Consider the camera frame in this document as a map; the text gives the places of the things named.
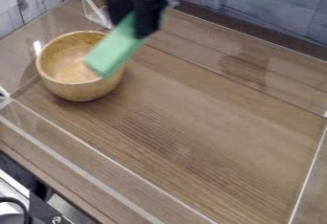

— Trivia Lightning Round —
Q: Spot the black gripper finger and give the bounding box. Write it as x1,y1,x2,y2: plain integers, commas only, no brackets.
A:
134,0,166,39
105,0,134,25

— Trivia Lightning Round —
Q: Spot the green rectangular block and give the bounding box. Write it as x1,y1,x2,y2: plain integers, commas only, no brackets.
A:
83,12,146,79

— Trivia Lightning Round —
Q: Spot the wooden bowl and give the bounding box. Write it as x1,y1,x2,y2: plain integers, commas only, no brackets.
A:
37,31,126,101

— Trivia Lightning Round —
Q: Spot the clear acrylic corner bracket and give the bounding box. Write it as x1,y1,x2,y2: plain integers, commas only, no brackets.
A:
82,0,113,29

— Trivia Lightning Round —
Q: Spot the black cable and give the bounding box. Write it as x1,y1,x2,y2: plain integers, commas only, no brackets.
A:
0,197,33,224

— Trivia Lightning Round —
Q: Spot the black metal bracket with screw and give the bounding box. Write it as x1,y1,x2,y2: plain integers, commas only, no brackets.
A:
30,193,74,224

